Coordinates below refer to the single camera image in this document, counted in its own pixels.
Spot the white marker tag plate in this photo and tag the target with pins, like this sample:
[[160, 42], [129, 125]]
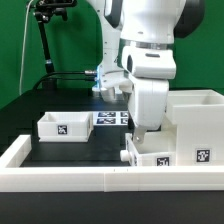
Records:
[[110, 118]]

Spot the black camera tripod stand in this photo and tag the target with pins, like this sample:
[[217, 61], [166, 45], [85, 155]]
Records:
[[44, 10]]

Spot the white border fence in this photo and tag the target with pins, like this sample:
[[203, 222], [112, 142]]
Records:
[[15, 178]]

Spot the white drawer cabinet frame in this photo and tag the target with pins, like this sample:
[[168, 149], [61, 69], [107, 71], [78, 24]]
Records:
[[198, 116]]

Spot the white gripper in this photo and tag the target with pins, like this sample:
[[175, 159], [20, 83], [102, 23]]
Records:
[[147, 104]]

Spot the white drawer box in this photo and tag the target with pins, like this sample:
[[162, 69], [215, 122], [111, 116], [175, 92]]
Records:
[[65, 126], [158, 149]]

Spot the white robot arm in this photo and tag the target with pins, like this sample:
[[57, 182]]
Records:
[[138, 38]]

